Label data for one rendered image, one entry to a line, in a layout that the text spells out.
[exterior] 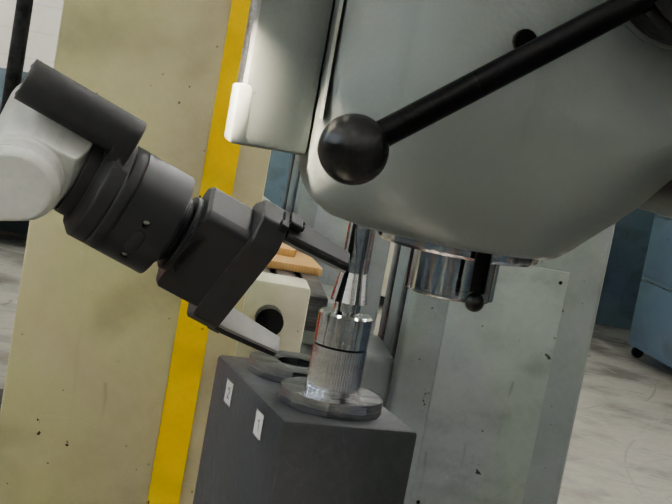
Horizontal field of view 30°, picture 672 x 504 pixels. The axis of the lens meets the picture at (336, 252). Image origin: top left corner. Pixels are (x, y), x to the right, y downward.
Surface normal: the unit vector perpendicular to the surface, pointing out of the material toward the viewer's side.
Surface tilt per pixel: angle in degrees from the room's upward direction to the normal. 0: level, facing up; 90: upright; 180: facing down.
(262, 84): 90
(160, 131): 90
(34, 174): 117
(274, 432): 90
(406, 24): 90
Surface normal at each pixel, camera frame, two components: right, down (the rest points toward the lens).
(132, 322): 0.15, 0.15
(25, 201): -0.01, 0.56
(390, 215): -0.36, 0.72
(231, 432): -0.93, -0.13
